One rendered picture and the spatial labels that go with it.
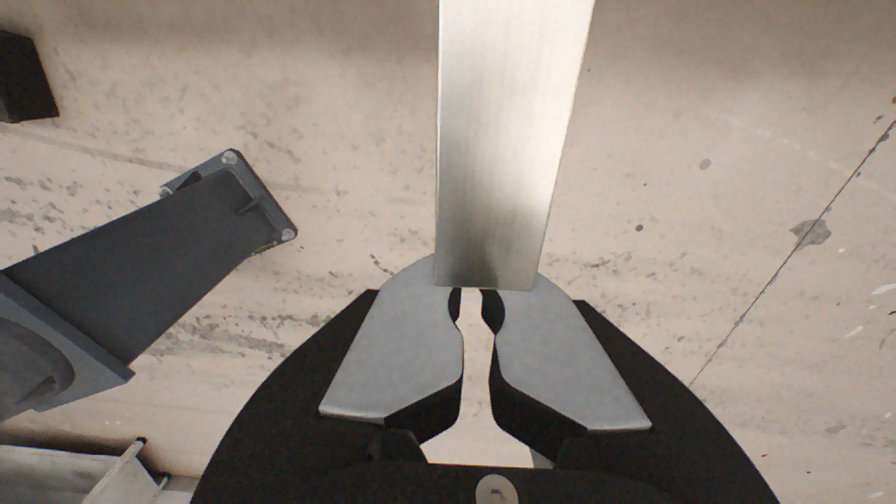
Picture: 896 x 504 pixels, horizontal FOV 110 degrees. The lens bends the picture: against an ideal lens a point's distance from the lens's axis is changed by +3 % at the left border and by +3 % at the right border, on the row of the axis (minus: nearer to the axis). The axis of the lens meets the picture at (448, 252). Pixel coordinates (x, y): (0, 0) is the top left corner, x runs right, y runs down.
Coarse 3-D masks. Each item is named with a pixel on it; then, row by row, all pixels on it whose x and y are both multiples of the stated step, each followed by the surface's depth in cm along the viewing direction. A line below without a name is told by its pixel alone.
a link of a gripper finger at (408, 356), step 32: (384, 288) 9; (416, 288) 9; (448, 288) 9; (384, 320) 8; (416, 320) 8; (448, 320) 8; (352, 352) 7; (384, 352) 7; (416, 352) 7; (448, 352) 7; (352, 384) 6; (384, 384) 6; (416, 384) 6; (448, 384) 6; (352, 416) 6; (384, 416) 6; (416, 416) 6; (448, 416) 7
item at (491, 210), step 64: (448, 0) 6; (512, 0) 6; (576, 0) 6; (448, 64) 6; (512, 64) 6; (576, 64) 6; (448, 128) 7; (512, 128) 7; (448, 192) 8; (512, 192) 8; (448, 256) 9; (512, 256) 9
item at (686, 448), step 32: (608, 320) 8; (608, 352) 7; (640, 352) 7; (640, 384) 7; (672, 384) 7; (672, 416) 6; (704, 416) 6; (608, 448) 5; (640, 448) 5; (672, 448) 5; (704, 448) 6; (736, 448) 6; (672, 480) 5; (704, 480) 5; (736, 480) 5
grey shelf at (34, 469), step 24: (0, 456) 168; (24, 456) 167; (48, 456) 166; (72, 456) 167; (96, 456) 168; (0, 480) 183; (24, 480) 182; (48, 480) 180; (72, 480) 179; (96, 480) 178; (120, 480) 166; (144, 480) 181
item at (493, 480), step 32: (384, 448) 5; (416, 448) 5; (576, 448) 5; (320, 480) 4; (352, 480) 5; (384, 480) 5; (416, 480) 5; (448, 480) 5; (480, 480) 5; (512, 480) 5; (544, 480) 5; (576, 480) 5; (608, 480) 5; (640, 480) 5
